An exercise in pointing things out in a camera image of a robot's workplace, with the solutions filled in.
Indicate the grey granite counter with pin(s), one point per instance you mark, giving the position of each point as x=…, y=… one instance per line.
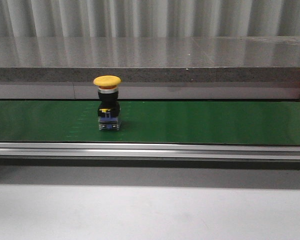
x=160, y=68

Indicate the white pleated curtain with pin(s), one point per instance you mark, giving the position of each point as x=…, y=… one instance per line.
x=149, y=18

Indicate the green conveyor belt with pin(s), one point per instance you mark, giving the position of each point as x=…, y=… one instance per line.
x=191, y=122

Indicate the aluminium conveyor frame rail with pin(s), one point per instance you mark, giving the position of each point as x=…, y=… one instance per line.
x=192, y=151

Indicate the yellow push button switch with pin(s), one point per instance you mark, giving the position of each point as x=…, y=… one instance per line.
x=109, y=109

